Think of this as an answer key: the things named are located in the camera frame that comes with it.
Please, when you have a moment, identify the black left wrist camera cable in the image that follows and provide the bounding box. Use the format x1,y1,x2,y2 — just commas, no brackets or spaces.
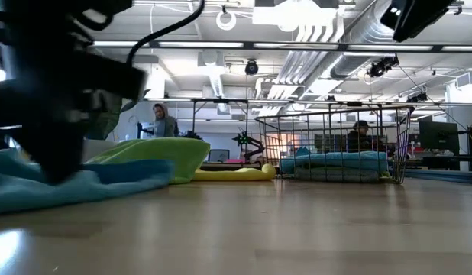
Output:
125,0,206,66

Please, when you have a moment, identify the grey microfiber towel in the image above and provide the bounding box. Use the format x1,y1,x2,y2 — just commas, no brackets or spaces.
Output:
295,167,383,183

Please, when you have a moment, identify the black computer monitor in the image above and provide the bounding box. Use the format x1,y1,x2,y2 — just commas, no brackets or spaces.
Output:
418,120,461,172

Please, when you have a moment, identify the green plant in white pot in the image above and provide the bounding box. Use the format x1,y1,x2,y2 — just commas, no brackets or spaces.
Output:
81,88,151,164

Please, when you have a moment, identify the blue microfiber towel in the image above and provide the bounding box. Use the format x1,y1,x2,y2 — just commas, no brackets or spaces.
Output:
0,147,176,216
280,147,390,173

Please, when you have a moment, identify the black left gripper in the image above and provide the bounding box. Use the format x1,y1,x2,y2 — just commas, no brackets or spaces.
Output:
0,49,147,185

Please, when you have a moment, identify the black workstation frame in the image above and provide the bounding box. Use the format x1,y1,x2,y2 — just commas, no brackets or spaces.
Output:
189,97,253,135

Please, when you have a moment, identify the silver ventilation duct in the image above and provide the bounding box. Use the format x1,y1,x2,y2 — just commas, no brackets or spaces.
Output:
329,0,397,79

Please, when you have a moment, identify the person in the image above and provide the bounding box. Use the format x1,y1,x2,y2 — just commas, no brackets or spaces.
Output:
345,120,386,154
151,102,180,138

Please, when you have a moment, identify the black ceiling-mounted device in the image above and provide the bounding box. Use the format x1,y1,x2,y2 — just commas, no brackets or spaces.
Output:
367,55,400,79

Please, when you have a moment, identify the copper wire basket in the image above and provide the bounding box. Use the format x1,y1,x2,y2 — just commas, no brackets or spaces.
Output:
254,105,412,186

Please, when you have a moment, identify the white hanging cable ring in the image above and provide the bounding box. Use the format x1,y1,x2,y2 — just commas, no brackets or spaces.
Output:
215,9,238,32

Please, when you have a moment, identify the yellow microfiber towel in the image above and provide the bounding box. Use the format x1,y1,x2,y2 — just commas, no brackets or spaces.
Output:
192,163,277,183

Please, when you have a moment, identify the small grey monitor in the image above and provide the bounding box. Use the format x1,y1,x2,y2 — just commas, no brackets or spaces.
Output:
208,148,231,163

